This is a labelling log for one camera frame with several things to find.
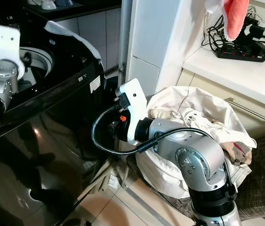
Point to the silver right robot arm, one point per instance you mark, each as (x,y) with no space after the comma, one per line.
(194,157)

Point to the black top-load washing machine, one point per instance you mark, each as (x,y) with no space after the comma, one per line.
(57,122)

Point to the white washer sticker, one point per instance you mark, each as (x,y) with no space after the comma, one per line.
(94,83)

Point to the white cloth washer cover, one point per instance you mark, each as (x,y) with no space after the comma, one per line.
(76,36)

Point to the white cup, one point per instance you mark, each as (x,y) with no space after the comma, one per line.
(48,4)

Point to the cream fabric laundry bag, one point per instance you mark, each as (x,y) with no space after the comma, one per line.
(158,169)

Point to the grey vertical pipe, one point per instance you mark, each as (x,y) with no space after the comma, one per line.
(124,33)

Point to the white tall cabinet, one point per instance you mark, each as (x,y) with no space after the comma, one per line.
(156,37)

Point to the pink patterned garment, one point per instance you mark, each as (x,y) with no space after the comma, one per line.
(238,151)

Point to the cream counter cabinet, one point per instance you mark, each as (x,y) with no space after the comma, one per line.
(236,75)

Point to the black power strip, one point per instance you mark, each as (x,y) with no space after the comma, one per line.
(240,54)

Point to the white hanging cloth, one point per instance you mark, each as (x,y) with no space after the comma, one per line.
(214,4)

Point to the brown patterned floor rug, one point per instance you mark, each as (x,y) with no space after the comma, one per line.
(264,174)

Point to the pink red hanging towel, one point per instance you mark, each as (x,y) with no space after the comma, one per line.
(235,19)

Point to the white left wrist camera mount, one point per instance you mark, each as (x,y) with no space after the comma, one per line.
(7,42)

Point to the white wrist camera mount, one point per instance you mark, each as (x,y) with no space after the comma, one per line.
(7,42)
(133,101)

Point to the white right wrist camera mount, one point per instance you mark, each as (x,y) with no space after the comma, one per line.
(133,101)

